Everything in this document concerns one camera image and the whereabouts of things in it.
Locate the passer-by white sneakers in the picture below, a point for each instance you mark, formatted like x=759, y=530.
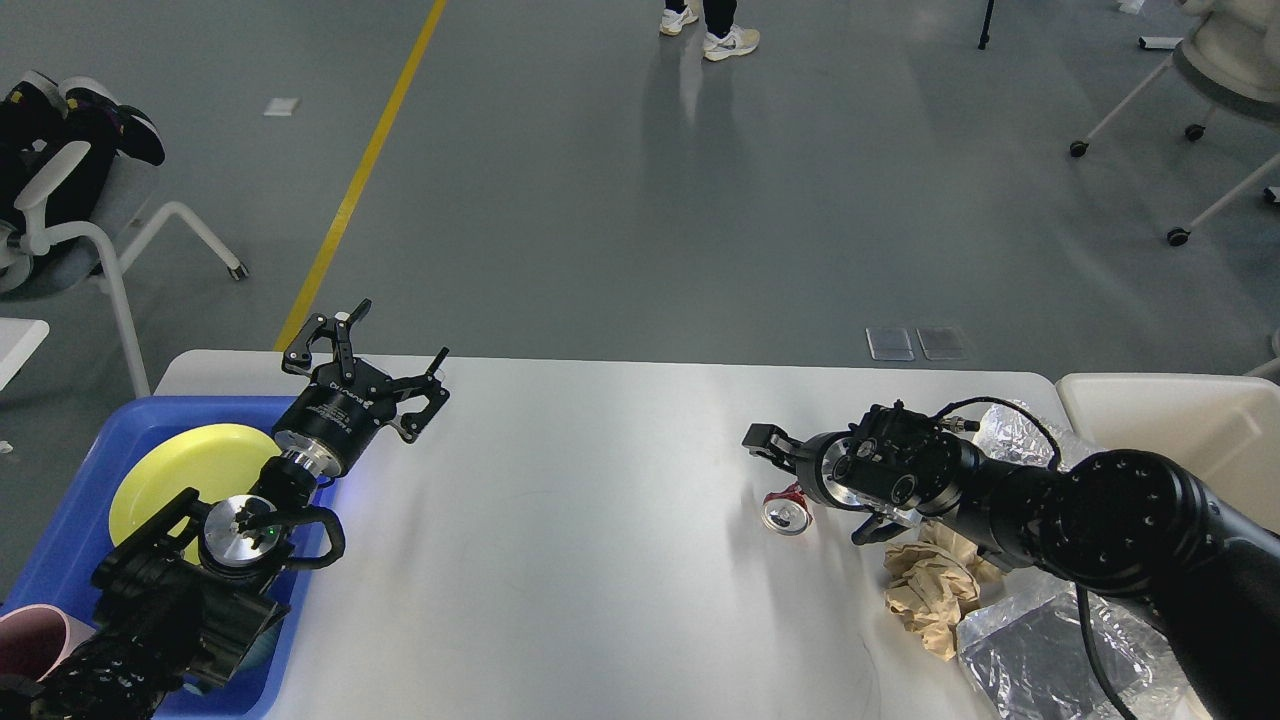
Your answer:
x=723, y=37

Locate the white chair left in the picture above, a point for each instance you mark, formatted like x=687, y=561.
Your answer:
x=51, y=258

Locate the grey floor plate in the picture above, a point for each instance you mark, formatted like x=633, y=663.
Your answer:
x=942, y=343
x=890, y=344

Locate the black tripod leg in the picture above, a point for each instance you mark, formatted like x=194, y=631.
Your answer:
x=985, y=29

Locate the yellow plastic plate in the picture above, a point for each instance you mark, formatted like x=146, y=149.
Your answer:
x=220, y=460

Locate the crumpled brown paper ball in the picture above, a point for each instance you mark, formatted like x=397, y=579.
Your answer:
x=930, y=594

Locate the beige plastic bin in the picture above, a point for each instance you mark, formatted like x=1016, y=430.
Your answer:
x=1222, y=428

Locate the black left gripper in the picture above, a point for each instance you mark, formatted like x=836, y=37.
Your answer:
x=344, y=405

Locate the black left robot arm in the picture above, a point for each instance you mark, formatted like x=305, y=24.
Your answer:
x=187, y=595

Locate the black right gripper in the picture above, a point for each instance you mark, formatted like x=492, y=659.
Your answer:
x=813, y=461

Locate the silver foil bag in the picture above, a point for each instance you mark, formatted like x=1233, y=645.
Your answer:
x=1011, y=435
x=1025, y=652

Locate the blue plastic tray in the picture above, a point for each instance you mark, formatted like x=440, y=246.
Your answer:
x=77, y=540

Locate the white office chair right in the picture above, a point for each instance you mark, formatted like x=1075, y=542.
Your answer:
x=1231, y=59

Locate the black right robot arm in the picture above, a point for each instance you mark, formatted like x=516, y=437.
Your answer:
x=1125, y=524

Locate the teal mug yellow inside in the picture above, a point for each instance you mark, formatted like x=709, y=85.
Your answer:
x=262, y=649

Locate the pink mug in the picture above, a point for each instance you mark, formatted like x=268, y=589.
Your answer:
x=36, y=638

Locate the crushed red can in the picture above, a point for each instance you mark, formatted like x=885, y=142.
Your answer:
x=785, y=512

